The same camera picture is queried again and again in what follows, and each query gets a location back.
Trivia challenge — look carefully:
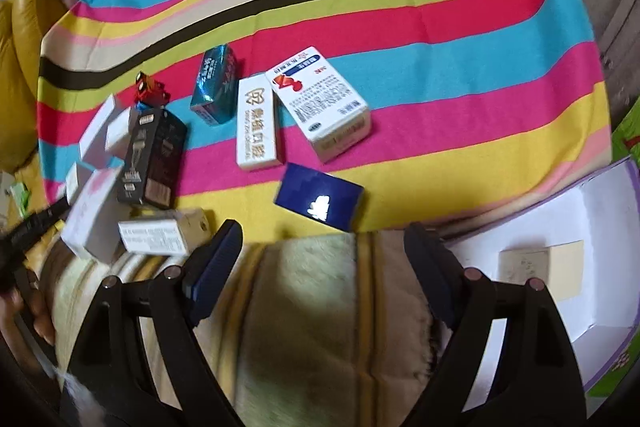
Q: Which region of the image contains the plain white box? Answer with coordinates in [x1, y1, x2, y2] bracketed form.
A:
[105, 109, 133, 158]
[78, 94, 118, 170]

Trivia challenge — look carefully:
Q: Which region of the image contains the striped plush blanket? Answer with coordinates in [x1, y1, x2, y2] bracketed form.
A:
[37, 227, 451, 427]

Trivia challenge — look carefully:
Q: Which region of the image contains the flat cream box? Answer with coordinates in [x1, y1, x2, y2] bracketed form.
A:
[498, 239, 585, 300]

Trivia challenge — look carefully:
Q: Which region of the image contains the black applicator box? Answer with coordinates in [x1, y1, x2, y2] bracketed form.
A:
[116, 106, 188, 209]

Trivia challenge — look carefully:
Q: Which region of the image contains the white box gold print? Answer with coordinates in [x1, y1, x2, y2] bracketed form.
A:
[236, 73, 287, 171]

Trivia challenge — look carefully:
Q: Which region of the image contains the yellow leather cushion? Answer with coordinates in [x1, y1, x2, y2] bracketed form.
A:
[0, 0, 68, 172]

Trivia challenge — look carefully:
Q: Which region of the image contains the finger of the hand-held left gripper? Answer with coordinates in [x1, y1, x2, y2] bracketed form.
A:
[0, 197, 71, 293]

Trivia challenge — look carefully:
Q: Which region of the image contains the white cardboard box purple edge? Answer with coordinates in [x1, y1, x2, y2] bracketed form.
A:
[440, 155, 640, 427]

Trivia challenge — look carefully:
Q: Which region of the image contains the teal foil box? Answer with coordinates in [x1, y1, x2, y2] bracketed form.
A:
[189, 43, 242, 128]

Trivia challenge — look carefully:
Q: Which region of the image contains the green white packet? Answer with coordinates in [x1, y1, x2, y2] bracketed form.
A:
[0, 172, 33, 228]

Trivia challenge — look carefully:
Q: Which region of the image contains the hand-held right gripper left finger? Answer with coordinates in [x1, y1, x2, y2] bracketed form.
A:
[60, 219, 244, 427]

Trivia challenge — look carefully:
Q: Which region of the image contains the cream printed box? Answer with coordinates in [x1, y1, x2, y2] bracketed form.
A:
[117, 207, 211, 256]

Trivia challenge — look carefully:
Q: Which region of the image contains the red toy car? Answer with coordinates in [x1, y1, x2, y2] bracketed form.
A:
[134, 72, 172, 110]

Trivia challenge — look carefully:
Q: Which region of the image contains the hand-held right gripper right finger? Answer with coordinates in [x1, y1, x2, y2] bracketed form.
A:
[402, 222, 588, 427]

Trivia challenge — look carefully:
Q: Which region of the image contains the small white box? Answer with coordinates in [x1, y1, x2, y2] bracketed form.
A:
[65, 162, 96, 205]

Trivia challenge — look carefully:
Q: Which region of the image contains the rainbow striped tablecloth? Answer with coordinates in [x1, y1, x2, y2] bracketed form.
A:
[37, 0, 613, 238]

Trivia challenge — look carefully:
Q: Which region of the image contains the navy blue box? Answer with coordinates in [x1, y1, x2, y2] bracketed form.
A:
[273, 162, 365, 233]

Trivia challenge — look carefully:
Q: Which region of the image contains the white medicine box blue print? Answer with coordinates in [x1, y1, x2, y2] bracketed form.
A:
[263, 46, 372, 164]

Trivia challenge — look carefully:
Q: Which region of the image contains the person's left hand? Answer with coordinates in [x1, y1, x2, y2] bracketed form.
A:
[0, 267, 56, 348]

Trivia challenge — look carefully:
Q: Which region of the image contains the white box pink print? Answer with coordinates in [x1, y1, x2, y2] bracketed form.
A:
[61, 167, 132, 264]

